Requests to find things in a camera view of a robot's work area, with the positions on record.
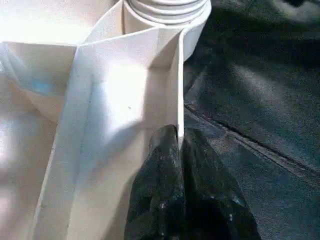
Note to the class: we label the black mat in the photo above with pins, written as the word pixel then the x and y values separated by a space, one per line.
pixel 262 125

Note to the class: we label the white plastic table leg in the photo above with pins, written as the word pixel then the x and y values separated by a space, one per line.
pixel 167 11

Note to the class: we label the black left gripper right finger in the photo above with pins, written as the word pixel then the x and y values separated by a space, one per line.
pixel 212 200

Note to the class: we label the white plastic table top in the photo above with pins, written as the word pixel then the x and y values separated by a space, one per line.
pixel 100 100

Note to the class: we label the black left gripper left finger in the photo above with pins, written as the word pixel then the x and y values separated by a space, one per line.
pixel 162 190

